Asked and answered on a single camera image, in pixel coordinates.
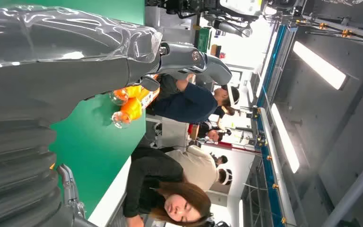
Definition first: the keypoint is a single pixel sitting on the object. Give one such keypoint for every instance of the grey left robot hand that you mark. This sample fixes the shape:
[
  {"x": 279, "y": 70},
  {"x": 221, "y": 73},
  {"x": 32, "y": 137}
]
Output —
[{"x": 59, "y": 78}]

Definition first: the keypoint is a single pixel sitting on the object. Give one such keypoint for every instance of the orange juice bottle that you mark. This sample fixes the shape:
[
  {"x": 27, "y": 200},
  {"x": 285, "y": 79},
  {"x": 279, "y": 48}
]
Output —
[
  {"x": 131, "y": 92},
  {"x": 131, "y": 109}
]

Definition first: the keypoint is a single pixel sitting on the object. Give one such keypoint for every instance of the green table mat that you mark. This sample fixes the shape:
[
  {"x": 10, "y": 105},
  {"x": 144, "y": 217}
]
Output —
[{"x": 100, "y": 150}]

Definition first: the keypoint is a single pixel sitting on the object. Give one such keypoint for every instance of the white desk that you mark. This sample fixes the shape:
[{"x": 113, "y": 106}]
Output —
[{"x": 112, "y": 194}]

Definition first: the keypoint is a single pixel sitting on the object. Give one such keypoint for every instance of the person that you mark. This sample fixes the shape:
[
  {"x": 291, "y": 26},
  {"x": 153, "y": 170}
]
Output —
[
  {"x": 222, "y": 159},
  {"x": 187, "y": 106},
  {"x": 150, "y": 175},
  {"x": 197, "y": 166},
  {"x": 214, "y": 135}
]

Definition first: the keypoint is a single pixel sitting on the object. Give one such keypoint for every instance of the green crate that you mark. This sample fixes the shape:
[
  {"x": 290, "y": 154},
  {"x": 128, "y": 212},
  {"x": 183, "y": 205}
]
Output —
[{"x": 204, "y": 40}]

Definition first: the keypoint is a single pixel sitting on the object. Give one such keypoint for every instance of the ceiling light panel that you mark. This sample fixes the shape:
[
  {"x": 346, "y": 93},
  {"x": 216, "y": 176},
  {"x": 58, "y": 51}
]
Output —
[
  {"x": 285, "y": 139},
  {"x": 241, "y": 214},
  {"x": 319, "y": 64}
]

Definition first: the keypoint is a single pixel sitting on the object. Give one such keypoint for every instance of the grey ceiling pipe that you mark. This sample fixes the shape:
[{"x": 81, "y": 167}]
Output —
[{"x": 353, "y": 194}]

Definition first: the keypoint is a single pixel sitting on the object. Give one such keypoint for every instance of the blue white overhead rail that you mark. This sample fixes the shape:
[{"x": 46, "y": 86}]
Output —
[{"x": 278, "y": 181}]

